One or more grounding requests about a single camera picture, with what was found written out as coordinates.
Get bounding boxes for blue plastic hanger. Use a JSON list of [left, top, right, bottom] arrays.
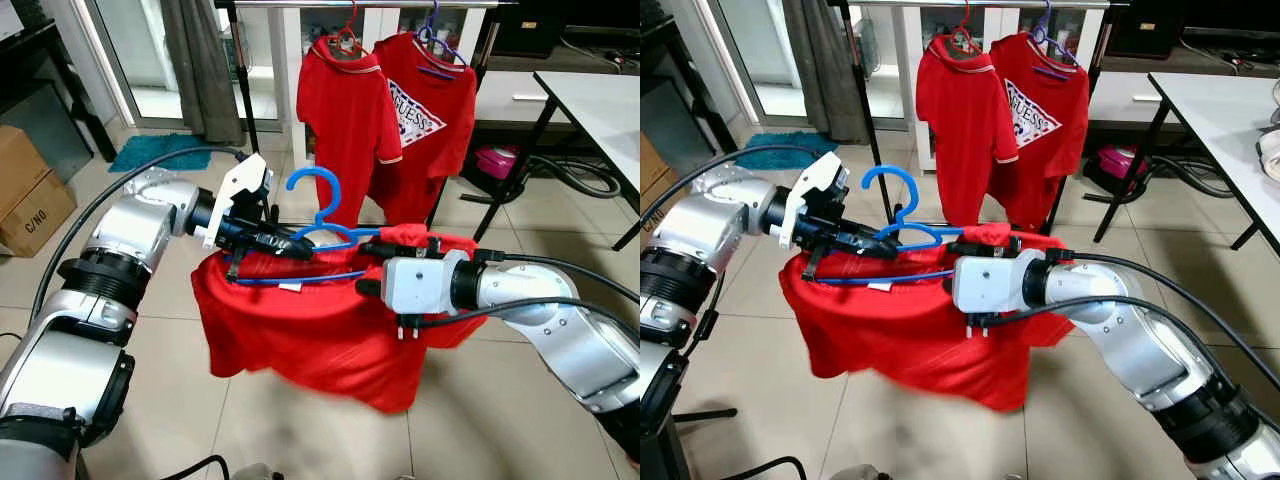
[[228, 165, 386, 291], [812, 165, 961, 291]]

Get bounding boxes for plain red T-shirt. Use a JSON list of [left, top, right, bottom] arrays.
[[190, 225, 486, 413], [780, 225, 1076, 413]]

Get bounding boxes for purple plastic hanger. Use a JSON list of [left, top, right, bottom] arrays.
[[415, 0, 469, 76], [1030, 0, 1083, 79]]

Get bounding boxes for red plastic hanger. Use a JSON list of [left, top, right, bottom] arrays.
[[945, 0, 989, 56], [325, 0, 366, 56]]

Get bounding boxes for teal floor mat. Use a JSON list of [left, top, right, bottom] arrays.
[[108, 133, 213, 173], [735, 133, 831, 171]]

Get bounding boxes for red polo shirt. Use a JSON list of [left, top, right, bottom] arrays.
[[296, 35, 404, 226], [915, 35, 1021, 226]]

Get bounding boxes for steel black clothes rack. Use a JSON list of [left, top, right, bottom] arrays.
[[215, 0, 516, 231], [830, 0, 1131, 236]]

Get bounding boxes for red printed logo T-shirt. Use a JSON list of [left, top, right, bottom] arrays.
[[370, 32, 479, 226], [990, 32, 1091, 231]]

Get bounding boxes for white low drawer stand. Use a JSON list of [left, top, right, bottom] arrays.
[[1085, 50, 1201, 126], [475, 50, 561, 126]]

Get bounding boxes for plain brown cardboard box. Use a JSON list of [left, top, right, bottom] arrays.
[[0, 125, 56, 216], [640, 135, 666, 216]]

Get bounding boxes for white framed glass door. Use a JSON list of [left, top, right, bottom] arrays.
[[70, 0, 301, 131], [700, 0, 921, 131]]

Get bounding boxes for printed brown cardboard box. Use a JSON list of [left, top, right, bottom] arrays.
[[0, 175, 79, 259]]

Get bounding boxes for black desk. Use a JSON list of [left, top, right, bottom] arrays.
[[0, 20, 116, 181], [640, 15, 721, 176]]

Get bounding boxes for grey table black legs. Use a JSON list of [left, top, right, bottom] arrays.
[[1095, 72, 1280, 256], [470, 70, 641, 251]]

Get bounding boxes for black speaker box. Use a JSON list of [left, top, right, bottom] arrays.
[[1105, 0, 1176, 56], [495, 0, 561, 56]]

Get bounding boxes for black television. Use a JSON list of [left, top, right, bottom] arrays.
[[562, 0, 641, 41], [1180, 0, 1280, 46]]

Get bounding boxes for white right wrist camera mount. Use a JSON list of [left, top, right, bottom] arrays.
[[950, 255, 1031, 319], [383, 255, 461, 319]]

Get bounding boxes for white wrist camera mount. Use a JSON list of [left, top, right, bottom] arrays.
[[383, 255, 461, 319], [783, 152, 844, 249], [203, 153, 273, 249], [950, 255, 1031, 319]]

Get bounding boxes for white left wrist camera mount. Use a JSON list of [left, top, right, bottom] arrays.
[[203, 153, 273, 249], [783, 152, 844, 249]]

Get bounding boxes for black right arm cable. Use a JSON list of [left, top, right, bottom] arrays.
[[980, 295, 1280, 401], [1045, 248, 1280, 371], [470, 250, 641, 323]]

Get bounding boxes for grey vacuum hose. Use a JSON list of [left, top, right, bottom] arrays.
[[1140, 155, 1236, 201], [525, 150, 626, 201]]

